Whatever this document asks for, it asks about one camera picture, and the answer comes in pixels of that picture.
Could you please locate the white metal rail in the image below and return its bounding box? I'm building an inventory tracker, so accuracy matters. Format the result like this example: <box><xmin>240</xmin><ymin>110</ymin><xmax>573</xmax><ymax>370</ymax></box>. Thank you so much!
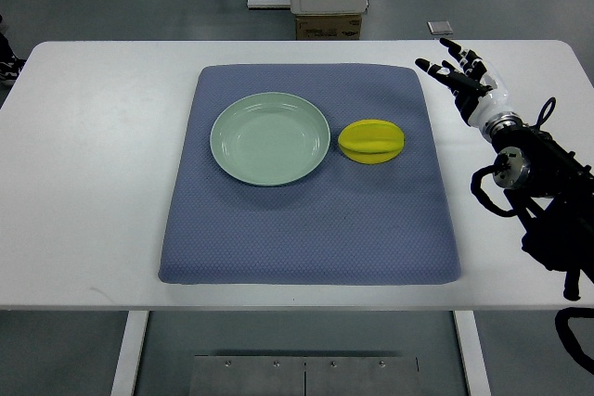
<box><xmin>246</xmin><ymin>0</ymin><xmax>291</xmax><ymax>10</ymax></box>

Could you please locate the white left table leg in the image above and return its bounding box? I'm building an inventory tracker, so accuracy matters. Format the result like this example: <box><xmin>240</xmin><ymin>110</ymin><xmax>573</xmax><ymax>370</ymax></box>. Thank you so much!
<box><xmin>110</xmin><ymin>311</ymin><xmax>149</xmax><ymax>396</ymax></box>

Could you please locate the white table leg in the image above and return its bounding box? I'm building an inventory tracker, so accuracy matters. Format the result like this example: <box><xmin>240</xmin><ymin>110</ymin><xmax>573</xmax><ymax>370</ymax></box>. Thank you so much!
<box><xmin>453</xmin><ymin>311</ymin><xmax>492</xmax><ymax>396</ymax></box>
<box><xmin>110</xmin><ymin>311</ymin><xmax>149</xmax><ymax>396</ymax></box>

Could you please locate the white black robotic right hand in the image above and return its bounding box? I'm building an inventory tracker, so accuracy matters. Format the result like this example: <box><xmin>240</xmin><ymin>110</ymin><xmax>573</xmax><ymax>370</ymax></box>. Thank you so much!
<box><xmin>415</xmin><ymin>38</ymin><xmax>511</xmax><ymax>134</ymax></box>

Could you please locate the metal base plate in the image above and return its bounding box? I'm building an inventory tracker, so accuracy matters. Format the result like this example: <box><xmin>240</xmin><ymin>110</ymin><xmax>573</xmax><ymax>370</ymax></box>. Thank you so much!
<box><xmin>189</xmin><ymin>355</ymin><xmax>422</xmax><ymax>395</ymax></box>

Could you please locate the white right table leg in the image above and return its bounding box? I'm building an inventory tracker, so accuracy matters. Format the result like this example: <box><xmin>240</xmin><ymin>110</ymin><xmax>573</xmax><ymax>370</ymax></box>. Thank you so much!
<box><xmin>453</xmin><ymin>311</ymin><xmax>492</xmax><ymax>396</ymax></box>

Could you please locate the brown cardboard box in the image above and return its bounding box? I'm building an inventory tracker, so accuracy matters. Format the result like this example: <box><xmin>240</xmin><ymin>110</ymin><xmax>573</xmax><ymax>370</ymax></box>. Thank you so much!
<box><xmin>295</xmin><ymin>15</ymin><xmax>362</xmax><ymax>41</ymax></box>

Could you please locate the light green plate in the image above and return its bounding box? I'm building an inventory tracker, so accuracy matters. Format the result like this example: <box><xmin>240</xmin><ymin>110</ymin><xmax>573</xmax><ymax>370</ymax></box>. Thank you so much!
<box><xmin>210</xmin><ymin>92</ymin><xmax>330</xmax><ymax>186</ymax></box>

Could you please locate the small grey floor plate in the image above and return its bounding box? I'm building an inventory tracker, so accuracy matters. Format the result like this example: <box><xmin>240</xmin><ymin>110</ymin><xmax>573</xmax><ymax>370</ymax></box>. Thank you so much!
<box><xmin>427</xmin><ymin>20</ymin><xmax>454</xmax><ymax>36</ymax></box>

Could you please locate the yellow starfruit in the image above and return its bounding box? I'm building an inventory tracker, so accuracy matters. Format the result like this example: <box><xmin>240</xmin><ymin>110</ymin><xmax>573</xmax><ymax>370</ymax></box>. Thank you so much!
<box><xmin>338</xmin><ymin>119</ymin><xmax>406</xmax><ymax>165</ymax></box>

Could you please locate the blue quilted mat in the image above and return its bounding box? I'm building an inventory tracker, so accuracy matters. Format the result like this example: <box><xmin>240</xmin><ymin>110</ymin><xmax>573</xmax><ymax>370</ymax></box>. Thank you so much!
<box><xmin>159</xmin><ymin>64</ymin><xmax>460</xmax><ymax>285</ymax></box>

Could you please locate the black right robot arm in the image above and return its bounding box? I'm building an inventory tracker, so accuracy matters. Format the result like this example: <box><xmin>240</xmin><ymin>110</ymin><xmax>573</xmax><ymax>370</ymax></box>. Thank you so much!
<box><xmin>471</xmin><ymin>98</ymin><xmax>593</xmax><ymax>302</ymax></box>

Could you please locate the black white shoe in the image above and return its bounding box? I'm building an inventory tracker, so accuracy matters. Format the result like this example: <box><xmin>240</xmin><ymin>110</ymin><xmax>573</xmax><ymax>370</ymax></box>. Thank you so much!
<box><xmin>0</xmin><ymin>17</ymin><xmax>26</xmax><ymax>86</ymax></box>

